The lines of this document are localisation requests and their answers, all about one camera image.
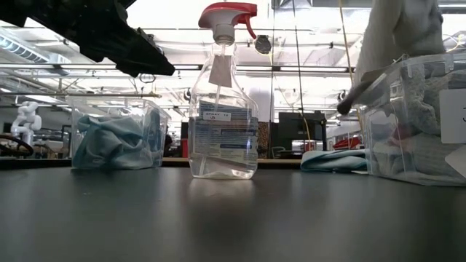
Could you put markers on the black cabinet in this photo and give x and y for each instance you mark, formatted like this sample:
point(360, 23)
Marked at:
point(298, 129)

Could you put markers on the ceiling light rail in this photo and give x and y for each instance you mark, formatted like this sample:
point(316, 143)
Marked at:
point(54, 67)

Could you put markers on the clear spray bottle red trigger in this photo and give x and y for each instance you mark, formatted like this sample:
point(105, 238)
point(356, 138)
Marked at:
point(222, 138)

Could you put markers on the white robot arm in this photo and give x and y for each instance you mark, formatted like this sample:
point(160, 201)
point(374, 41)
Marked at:
point(27, 120)

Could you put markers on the silver ceiling duct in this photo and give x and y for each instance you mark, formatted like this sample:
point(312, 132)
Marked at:
point(316, 18)

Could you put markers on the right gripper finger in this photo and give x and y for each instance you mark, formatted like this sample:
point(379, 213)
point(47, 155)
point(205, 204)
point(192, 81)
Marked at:
point(355, 92)

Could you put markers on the clear plastic bin with label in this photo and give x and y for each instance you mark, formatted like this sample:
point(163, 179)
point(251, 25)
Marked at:
point(378, 145)

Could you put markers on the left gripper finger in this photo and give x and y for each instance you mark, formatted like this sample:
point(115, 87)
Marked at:
point(149, 65)

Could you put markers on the red object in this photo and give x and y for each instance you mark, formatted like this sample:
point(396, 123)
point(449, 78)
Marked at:
point(346, 143)

